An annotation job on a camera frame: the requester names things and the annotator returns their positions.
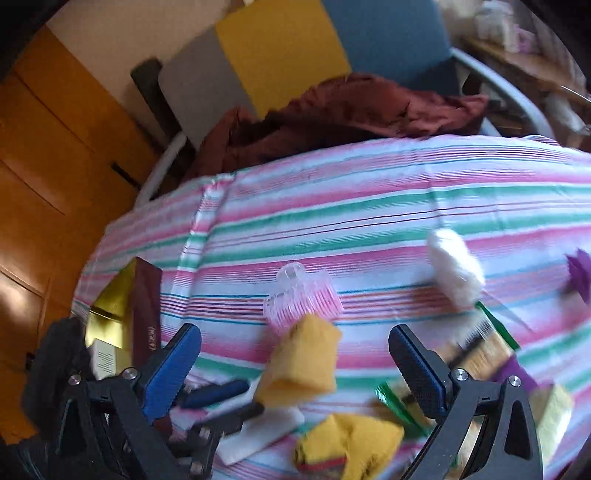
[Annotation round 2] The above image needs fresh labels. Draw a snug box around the purple origami paper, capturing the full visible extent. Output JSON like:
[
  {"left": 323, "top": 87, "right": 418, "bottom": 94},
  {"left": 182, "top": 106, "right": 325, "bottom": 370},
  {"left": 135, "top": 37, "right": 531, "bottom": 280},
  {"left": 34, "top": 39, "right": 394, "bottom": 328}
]
[{"left": 567, "top": 249, "right": 591, "bottom": 305}]

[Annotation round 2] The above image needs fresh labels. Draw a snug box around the pink plastic hair roller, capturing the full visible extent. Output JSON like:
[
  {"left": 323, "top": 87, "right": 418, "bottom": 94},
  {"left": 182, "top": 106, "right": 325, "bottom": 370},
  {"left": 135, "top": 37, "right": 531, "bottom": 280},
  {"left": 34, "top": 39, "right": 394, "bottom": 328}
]
[{"left": 263, "top": 262, "right": 344, "bottom": 337}]

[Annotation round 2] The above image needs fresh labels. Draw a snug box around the gold tray box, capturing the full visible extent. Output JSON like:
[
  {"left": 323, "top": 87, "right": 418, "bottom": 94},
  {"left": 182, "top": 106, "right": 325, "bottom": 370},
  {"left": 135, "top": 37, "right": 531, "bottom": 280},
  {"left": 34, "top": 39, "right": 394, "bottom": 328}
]
[{"left": 85, "top": 259, "right": 137, "bottom": 375}]

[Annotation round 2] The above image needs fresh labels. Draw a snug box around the striped pink green bedsheet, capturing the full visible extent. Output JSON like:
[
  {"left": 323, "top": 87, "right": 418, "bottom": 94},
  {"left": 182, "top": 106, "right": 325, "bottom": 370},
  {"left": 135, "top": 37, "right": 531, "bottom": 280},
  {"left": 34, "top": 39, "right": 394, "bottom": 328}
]
[{"left": 73, "top": 136, "right": 590, "bottom": 479}]

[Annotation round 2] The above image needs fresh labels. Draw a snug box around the grey yellow blue chair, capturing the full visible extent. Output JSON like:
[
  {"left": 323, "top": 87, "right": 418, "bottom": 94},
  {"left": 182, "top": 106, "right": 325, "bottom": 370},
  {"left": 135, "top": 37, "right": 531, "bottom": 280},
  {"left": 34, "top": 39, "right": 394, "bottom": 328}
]
[{"left": 131, "top": 1, "right": 552, "bottom": 206}]

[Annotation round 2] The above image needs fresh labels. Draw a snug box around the wooden desk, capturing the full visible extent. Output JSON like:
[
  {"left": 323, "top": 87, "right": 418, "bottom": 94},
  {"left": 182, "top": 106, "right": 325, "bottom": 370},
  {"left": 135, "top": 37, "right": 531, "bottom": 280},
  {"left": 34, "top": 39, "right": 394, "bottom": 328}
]
[{"left": 462, "top": 37, "right": 590, "bottom": 108}]

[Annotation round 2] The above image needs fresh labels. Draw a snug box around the yellow sock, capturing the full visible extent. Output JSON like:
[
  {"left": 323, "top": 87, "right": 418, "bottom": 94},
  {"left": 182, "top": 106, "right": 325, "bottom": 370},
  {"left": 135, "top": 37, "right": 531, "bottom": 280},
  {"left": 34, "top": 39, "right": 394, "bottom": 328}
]
[{"left": 294, "top": 413, "right": 405, "bottom": 479}]

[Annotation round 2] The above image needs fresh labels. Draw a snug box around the pale yellow sponge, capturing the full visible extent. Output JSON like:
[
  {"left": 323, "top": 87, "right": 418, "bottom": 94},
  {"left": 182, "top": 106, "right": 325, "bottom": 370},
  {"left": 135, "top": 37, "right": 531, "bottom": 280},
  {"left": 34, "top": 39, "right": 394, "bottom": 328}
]
[{"left": 529, "top": 384, "right": 574, "bottom": 467}]

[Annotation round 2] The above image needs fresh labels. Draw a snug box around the maroon jacket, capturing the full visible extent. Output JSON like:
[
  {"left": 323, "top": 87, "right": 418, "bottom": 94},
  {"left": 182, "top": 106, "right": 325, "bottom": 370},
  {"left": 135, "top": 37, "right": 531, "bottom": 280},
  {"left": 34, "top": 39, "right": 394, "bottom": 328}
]
[{"left": 184, "top": 73, "right": 489, "bottom": 180}]

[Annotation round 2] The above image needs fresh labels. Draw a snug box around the white small box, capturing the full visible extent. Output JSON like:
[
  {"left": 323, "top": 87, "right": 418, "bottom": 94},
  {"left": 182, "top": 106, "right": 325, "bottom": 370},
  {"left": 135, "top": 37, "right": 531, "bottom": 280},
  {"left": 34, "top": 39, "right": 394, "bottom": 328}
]
[{"left": 89, "top": 339, "right": 123, "bottom": 381}]

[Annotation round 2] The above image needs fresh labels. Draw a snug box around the wooden wardrobe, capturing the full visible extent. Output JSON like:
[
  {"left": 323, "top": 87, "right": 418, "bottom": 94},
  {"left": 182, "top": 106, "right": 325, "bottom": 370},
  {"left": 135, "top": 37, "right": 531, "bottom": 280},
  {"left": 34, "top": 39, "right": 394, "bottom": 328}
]
[{"left": 1, "top": 28, "right": 157, "bottom": 443}]

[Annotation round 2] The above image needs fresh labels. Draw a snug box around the white foam block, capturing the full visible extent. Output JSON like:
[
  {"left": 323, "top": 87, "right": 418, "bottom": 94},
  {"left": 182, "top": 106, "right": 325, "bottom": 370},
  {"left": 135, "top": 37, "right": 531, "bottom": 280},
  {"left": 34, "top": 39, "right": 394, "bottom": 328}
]
[{"left": 216, "top": 407, "right": 304, "bottom": 466}]

